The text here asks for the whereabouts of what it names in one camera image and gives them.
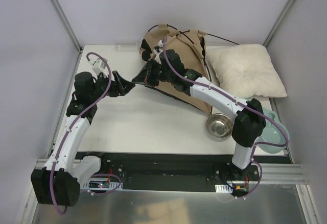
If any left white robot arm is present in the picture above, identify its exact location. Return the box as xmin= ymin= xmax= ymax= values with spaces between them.
xmin=31 ymin=71 xmax=135 ymax=207

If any clear plastic bottle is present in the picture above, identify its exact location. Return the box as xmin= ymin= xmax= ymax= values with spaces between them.
xmin=115 ymin=42 xmax=139 ymax=52

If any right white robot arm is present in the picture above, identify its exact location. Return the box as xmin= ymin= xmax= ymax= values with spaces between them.
xmin=132 ymin=49 xmax=266 ymax=181

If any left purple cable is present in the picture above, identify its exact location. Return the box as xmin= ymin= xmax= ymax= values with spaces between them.
xmin=50 ymin=52 xmax=121 ymax=216

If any purple cable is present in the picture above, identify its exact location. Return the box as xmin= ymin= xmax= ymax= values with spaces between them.
xmin=50 ymin=52 xmax=121 ymax=216
xmin=160 ymin=36 xmax=291 ymax=202

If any green double pet bowl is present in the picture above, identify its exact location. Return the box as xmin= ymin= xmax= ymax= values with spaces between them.
xmin=258 ymin=108 xmax=290 ymax=154

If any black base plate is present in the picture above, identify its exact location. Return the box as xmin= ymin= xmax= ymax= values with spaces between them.
xmin=75 ymin=152 xmax=259 ymax=192

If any cream white pillow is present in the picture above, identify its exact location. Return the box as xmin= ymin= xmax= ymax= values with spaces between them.
xmin=206 ymin=44 xmax=287 ymax=98

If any steel pet bowl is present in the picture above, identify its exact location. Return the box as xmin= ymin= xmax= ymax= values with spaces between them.
xmin=206 ymin=113 xmax=233 ymax=139

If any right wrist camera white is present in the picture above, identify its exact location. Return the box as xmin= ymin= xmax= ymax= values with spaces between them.
xmin=153 ymin=40 xmax=164 ymax=65

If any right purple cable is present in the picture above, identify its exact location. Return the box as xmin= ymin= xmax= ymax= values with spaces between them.
xmin=160 ymin=36 xmax=291 ymax=202

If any beige fabric pet tent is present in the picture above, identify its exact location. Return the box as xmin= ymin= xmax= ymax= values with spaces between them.
xmin=139 ymin=38 xmax=212 ymax=115

